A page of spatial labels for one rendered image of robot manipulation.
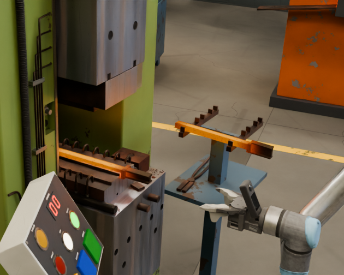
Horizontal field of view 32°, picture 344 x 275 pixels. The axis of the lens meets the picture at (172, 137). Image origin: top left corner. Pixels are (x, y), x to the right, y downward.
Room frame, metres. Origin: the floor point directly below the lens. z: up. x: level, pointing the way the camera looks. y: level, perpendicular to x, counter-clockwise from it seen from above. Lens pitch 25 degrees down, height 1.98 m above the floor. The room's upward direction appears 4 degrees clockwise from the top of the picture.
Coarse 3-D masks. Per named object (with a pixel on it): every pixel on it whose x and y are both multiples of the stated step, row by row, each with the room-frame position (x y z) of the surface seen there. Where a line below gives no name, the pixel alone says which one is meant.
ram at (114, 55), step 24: (72, 0) 1.70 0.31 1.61; (96, 0) 1.67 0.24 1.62; (120, 0) 1.78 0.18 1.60; (144, 0) 1.92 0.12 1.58; (72, 24) 1.70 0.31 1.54; (96, 24) 1.67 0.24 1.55; (120, 24) 1.78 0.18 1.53; (144, 24) 1.93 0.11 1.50; (72, 48) 1.70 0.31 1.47; (96, 48) 1.67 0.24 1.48; (120, 48) 1.79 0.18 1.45; (144, 48) 1.93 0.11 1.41; (72, 72) 1.70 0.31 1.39; (96, 72) 1.67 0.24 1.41; (120, 72) 1.79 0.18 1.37
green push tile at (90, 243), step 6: (90, 234) 1.38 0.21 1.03; (84, 240) 1.34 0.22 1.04; (90, 240) 1.36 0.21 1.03; (96, 240) 1.39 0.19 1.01; (84, 246) 1.32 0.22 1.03; (90, 246) 1.34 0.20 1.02; (96, 246) 1.37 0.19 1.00; (90, 252) 1.32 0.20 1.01; (96, 252) 1.35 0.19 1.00; (96, 258) 1.33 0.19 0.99
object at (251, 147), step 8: (192, 128) 2.14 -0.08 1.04; (200, 128) 2.14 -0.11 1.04; (208, 136) 2.10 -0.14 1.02; (216, 136) 2.08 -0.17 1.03; (224, 136) 2.07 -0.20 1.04; (232, 136) 2.08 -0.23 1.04; (240, 144) 2.03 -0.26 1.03; (248, 144) 2.01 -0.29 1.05; (256, 144) 2.00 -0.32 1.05; (264, 144) 2.00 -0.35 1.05; (248, 152) 2.00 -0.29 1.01; (256, 152) 2.01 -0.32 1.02; (264, 152) 1.99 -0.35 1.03
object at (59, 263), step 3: (57, 258) 1.16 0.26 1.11; (60, 258) 1.17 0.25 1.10; (57, 261) 1.15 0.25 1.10; (60, 261) 1.16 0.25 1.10; (57, 264) 1.15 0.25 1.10; (60, 264) 1.16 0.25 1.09; (63, 264) 1.17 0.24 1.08; (57, 267) 1.14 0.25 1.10; (60, 267) 1.15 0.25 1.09; (63, 267) 1.16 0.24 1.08; (60, 270) 1.14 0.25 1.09; (63, 270) 1.15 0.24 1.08; (63, 273) 1.15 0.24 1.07
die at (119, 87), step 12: (132, 72) 1.86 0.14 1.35; (60, 84) 1.78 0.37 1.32; (72, 84) 1.76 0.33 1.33; (84, 84) 1.74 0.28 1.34; (108, 84) 1.73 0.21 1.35; (120, 84) 1.79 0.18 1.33; (132, 84) 1.86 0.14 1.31; (60, 96) 1.78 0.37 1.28; (72, 96) 1.76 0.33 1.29; (84, 96) 1.74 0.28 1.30; (96, 96) 1.72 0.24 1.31; (108, 96) 1.73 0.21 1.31; (120, 96) 1.79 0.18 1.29; (108, 108) 1.73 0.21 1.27
